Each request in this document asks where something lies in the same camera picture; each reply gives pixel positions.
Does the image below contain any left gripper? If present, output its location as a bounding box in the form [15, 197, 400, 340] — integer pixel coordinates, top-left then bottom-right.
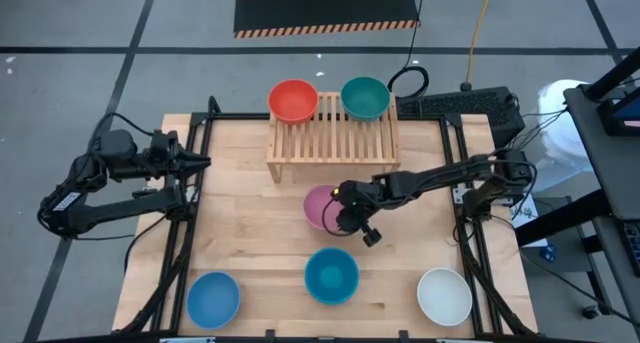
[147, 147, 212, 183]

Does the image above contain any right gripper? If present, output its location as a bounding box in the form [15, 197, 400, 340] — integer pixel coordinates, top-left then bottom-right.
[329, 179, 382, 236]

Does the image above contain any pink bowl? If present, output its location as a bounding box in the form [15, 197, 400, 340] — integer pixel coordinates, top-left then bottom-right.
[302, 184, 351, 233]

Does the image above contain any teal bowl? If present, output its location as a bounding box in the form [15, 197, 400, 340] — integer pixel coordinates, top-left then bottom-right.
[303, 246, 361, 306]

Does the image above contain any green bowl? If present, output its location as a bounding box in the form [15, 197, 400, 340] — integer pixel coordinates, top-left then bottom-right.
[339, 76, 392, 123]

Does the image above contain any red bowl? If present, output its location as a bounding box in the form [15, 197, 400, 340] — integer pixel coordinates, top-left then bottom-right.
[267, 78, 320, 127]

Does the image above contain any white bowl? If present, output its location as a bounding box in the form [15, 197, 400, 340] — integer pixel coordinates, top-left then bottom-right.
[416, 267, 474, 328]

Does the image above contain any blue bowl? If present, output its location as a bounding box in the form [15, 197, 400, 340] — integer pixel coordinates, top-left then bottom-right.
[185, 271, 242, 331]

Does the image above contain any wooden slatted shelf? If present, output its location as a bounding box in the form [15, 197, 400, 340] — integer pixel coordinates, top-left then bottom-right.
[264, 91, 403, 184]

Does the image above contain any white paper sheet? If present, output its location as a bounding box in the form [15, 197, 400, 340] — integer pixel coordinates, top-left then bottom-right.
[509, 205, 550, 248]

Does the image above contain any black hazard-striped floor mat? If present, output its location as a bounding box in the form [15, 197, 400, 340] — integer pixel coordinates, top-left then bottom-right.
[233, 0, 421, 39]

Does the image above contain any white plastic bag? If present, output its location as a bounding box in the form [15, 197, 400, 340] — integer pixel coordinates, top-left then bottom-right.
[537, 78, 601, 159]

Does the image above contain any grey side desk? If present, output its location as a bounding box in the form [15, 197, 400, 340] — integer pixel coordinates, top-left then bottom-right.
[514, 47, 640, 294]

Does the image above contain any black keyboard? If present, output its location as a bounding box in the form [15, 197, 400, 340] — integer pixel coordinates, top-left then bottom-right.
[621, 219, 640, 278]

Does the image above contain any laptop on desk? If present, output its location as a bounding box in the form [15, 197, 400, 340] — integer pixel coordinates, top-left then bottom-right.
[597, 93, 640, 137]

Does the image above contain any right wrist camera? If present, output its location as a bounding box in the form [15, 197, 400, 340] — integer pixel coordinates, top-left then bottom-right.
[360, 221, 384, 248]

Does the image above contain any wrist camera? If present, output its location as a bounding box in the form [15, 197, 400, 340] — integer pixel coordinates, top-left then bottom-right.
[360, 221, 384, 248]
[149, 129, 177, 152]

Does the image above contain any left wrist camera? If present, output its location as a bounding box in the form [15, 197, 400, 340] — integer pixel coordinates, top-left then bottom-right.
[149, 129, 177, 152]

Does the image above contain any black aluminium table frame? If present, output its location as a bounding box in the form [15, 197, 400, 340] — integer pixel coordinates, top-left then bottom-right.
[112, 95, 539, 343]

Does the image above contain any black hanging cable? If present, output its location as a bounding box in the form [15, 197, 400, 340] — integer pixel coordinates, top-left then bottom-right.
[387, 0, 431, 100]

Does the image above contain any yellow hanging cable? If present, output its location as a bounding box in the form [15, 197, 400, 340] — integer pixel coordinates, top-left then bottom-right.
[459, 0, 497, 92]

